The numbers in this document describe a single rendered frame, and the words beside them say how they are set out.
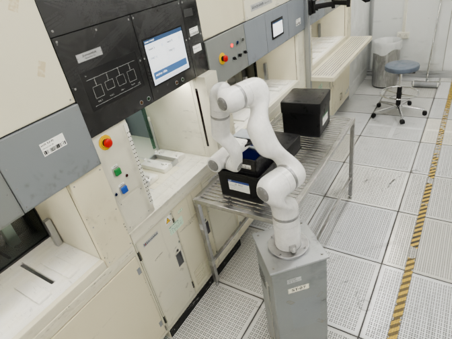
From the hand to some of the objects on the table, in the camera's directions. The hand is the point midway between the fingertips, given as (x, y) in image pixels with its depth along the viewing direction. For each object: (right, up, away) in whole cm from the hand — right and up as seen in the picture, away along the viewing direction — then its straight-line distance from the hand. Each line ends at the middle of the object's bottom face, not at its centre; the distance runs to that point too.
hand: (245, 136), depth 193 cm
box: (+50, +14, +71) cm, 88 cm away
